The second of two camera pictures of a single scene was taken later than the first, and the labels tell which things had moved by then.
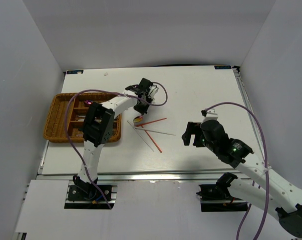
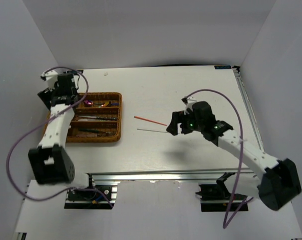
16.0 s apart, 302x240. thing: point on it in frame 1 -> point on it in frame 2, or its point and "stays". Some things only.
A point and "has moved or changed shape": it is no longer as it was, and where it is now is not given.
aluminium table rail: (237, 69) stays
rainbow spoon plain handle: (88, 102) stays
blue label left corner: (74, 71) stays
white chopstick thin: (140, 135) -> (147, 130)
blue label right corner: (222, 67) stays
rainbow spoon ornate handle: (137, 119) has moved or changed shape
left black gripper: (141, 111) -> (46, 95)
